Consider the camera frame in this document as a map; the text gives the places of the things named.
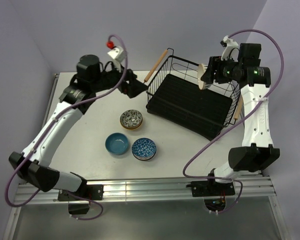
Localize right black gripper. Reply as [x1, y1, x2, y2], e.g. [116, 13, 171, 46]
[201, 55, 243, 84]

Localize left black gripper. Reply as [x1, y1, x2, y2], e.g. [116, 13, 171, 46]
[91, 59, 149, 99]

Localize white blue-striped bowl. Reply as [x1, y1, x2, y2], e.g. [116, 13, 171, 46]
[197, 63, 212, 90]

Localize plain blue bowl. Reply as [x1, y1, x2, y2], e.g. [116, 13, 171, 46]
[105, 132, 129, 156]

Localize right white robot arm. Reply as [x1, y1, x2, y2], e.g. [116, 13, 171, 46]
[197, 43, 280, 195]

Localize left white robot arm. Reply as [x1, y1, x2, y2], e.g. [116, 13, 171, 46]
[8, 54, 148, 200]

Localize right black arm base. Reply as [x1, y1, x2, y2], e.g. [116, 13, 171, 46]
[186, 179, 235, 212]

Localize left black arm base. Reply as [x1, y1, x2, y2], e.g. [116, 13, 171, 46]
[57, 184, 104, 217]

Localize blue triangle pattern bowl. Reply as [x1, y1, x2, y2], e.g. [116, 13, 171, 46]
[131, 137, 157, 161]

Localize left wooden rack handle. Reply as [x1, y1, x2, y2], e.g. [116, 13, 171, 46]
[143, 49, 169, 83]

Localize wooden rack handle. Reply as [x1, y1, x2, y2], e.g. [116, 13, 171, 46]
[143, 49, 169, 83]
[233, 96, 243, 121]

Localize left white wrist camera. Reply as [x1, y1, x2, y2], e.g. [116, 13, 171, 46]
[107, 46, 127, 72]

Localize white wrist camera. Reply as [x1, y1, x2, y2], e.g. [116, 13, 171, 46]
[107, 46, 127, 72]
[220, 35, 239, 61]

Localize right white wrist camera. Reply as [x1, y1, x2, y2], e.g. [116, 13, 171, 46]
[220, 35, 239, 61]

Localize black wire dish rack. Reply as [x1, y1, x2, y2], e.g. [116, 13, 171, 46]
[146, 48, 240, 141]

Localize right wooden rack handle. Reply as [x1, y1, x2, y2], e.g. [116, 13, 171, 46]
[233, 96, 243, 121]

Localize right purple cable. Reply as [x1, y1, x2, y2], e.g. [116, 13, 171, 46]
[182, 29, 285, 214]

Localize aluminium mounting rail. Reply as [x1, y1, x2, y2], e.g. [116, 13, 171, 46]
[14, 174, 276, 205]

